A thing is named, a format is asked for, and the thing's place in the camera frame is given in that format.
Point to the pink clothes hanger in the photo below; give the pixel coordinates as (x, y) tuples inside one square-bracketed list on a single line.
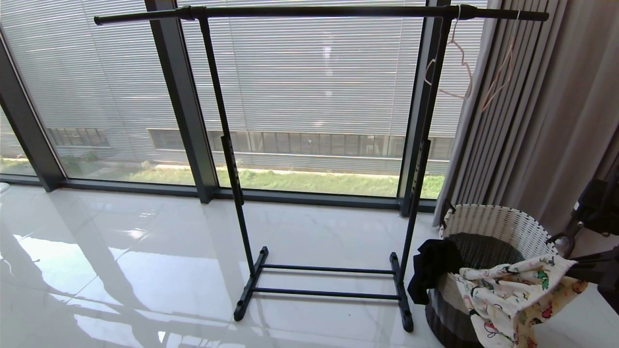
[(449, 93), (498, 73)]

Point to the black garment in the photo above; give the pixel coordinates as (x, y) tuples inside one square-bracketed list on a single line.
[(430, 270)]

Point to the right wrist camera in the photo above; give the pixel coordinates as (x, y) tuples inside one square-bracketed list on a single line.
[(592, 203)]

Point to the black clothes rack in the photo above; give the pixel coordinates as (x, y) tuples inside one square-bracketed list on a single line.
[(314, 11)]

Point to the beige curtain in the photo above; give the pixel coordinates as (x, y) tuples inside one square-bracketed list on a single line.
[(541, 121)]

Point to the white laundry basket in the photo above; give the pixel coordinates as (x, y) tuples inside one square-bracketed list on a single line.
[(493, 222)]

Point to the cream printed garment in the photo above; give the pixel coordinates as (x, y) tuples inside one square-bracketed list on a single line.
[(508, 299)]

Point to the window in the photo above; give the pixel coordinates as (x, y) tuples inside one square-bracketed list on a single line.
[(314, 96)]

